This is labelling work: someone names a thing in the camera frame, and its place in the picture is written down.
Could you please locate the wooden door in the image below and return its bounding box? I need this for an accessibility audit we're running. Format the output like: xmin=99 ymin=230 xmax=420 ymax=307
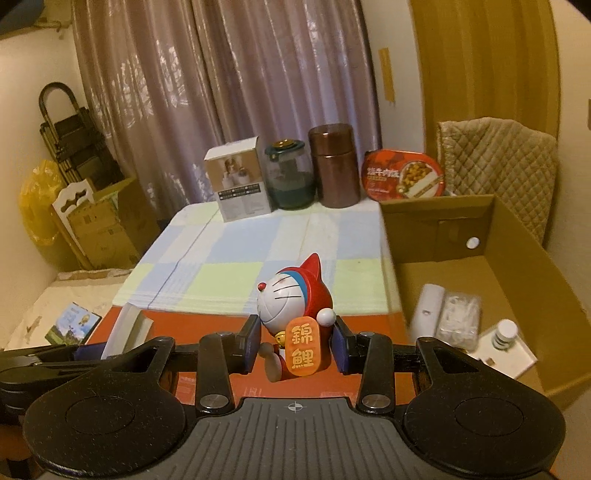
xmin=409 ymin=0 xmax=561 ymax=153

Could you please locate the yellow plastic bag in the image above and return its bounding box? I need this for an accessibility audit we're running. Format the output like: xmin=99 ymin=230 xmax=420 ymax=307
xmin=18 ymin=160 xmax=70 ymax=273

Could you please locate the red blueprint printed mat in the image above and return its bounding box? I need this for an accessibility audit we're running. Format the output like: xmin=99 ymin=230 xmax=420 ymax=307
xmin=83 ymin=309 xmax=416 ymax=402

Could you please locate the long white handheld device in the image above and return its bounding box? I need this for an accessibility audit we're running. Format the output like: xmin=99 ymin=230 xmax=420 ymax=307
xmin=410 ymin=283 xmax=446 ymax=337

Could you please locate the white power adapter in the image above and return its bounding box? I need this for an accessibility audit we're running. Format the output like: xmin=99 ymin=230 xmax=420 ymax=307
xmin=100 ymin=304 xmax=154 ymax=361

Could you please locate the white product box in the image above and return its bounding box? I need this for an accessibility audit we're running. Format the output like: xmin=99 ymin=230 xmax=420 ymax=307
xmin=204 ymin=137 xmax=273 ymax=223

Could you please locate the glass jar with green lid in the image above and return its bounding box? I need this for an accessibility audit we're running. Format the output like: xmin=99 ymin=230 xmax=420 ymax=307
xmin=264 ymin=140 xmax=315 ymax=209

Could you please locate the clear floss pick box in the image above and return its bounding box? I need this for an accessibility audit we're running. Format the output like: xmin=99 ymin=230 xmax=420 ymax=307
xmin=436 ymin=292 xmax=482 ymax=352

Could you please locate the brown metal canister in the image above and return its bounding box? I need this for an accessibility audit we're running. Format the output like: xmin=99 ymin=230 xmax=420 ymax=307
xmin=308 ymin=124 xmax=361 ymax=208

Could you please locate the white square tray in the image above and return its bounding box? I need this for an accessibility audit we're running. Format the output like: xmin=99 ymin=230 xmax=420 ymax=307
xmin=470 ymin=330 xmax=539 ymax=379

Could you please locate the pastel checked tablecloth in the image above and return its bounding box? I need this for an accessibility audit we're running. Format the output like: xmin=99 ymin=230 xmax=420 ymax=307
xmin=113 ymin=200 xmax=398 ymax=319

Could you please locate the red cat figurine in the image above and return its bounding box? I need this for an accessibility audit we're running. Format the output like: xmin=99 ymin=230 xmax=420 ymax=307
xmin=256 ymin=252 xmax=337 ymax=383

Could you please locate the landscape picture booklet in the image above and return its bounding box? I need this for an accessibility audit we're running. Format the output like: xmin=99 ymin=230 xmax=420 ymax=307
xmin=45 ymin=302 xmax=103 ymax=346

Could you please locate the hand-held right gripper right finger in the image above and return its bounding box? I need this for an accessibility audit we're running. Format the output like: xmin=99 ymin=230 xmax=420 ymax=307
xmin=331 ymin=316 xmax=490 ymax=414

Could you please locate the brown carton with white flap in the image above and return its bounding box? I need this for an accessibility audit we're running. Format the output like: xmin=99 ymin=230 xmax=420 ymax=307
xmin=51 ymin=178 xmax=160 ymax=271

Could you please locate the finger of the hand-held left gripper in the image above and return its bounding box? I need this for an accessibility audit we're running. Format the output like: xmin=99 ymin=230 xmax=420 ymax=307
xmin=0 ymin=345 xmax=107 ymax=370
xmin=0 ymin=363 xmax=100 ymax=393

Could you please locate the dark folding step ladder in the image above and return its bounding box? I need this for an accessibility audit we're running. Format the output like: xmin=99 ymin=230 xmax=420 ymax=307
xmin=38 ymin=82 xmax=125 ymax=185

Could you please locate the red instant meal bowl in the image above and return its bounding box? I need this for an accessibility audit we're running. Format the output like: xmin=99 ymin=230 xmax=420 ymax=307
xmin=361 ymin=148 xmax=446 ymax=203

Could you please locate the mauve patterned curtain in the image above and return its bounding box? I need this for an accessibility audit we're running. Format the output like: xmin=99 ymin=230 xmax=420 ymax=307
xmin=71 ymin=0 xmax=384 ymax=217

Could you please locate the large brown cardboard box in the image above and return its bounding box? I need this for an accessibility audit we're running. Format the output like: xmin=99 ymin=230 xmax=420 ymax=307
xmin=379 ymin=194 xmax=591 ymax=409

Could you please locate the small green white bottle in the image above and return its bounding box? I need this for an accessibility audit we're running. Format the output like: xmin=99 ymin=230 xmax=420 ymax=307
xmin=492 ymin=319 xmax=519 ymax=352

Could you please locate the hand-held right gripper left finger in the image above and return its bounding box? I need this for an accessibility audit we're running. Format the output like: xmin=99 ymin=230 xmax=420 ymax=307
xmin=92 ymin=315 xmax=262 ymax=415

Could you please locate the white patterned bedding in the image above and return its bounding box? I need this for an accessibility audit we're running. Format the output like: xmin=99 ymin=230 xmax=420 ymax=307
xmin=2 ymin=270 xmax=134 ymax=352

